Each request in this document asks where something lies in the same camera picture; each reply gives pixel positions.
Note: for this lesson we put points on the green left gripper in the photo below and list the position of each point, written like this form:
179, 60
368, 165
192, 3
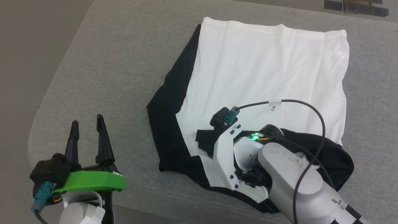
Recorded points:
93, 180

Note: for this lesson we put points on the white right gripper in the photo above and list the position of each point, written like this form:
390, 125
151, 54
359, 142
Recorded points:
225, 155

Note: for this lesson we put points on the black and white garment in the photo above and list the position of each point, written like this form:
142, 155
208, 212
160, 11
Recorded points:
264, 68

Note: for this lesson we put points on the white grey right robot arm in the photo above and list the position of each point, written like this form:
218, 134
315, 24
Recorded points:
295, 180

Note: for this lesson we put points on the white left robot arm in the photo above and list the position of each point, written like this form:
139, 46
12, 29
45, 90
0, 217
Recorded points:
82, 210

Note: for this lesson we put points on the short black floor mat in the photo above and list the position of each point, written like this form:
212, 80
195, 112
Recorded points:
332, 5

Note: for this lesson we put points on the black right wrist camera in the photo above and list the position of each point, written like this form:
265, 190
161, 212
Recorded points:
224, 119

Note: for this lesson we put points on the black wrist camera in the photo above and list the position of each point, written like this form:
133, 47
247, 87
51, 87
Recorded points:
51, 169
224, 119

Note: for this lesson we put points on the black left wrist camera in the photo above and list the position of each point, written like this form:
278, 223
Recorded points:
51, 169

